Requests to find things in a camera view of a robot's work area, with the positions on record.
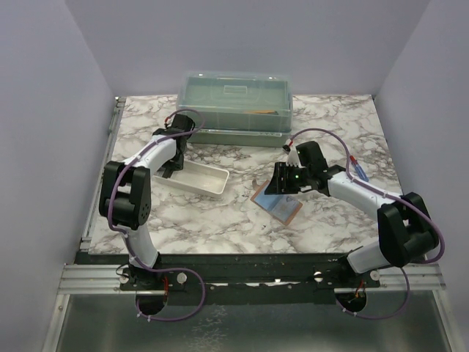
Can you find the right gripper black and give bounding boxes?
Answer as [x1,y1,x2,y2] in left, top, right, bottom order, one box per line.
[265,161,311,195]

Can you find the green clear-lid storage box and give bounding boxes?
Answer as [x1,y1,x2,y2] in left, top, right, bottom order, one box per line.
[177,72,293,147]

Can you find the white rectangular tray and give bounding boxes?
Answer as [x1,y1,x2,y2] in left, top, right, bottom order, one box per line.
[154,161,230,199]

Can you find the red blue screwdriver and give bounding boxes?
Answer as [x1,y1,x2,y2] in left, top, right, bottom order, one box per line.
[350,155,369,182]

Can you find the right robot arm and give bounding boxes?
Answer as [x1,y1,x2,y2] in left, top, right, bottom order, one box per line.
[265,142,440,287]

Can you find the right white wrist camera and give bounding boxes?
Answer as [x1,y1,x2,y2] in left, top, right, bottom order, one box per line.
[282,141,300,166]

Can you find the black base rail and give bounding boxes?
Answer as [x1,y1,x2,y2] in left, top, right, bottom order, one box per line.
[72,252,379,307]

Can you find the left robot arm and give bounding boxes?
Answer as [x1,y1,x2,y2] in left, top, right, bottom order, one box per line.
[98,109,202,290]

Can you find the brown leather card holder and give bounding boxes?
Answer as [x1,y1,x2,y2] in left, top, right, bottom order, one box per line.
[251,181,303,225]

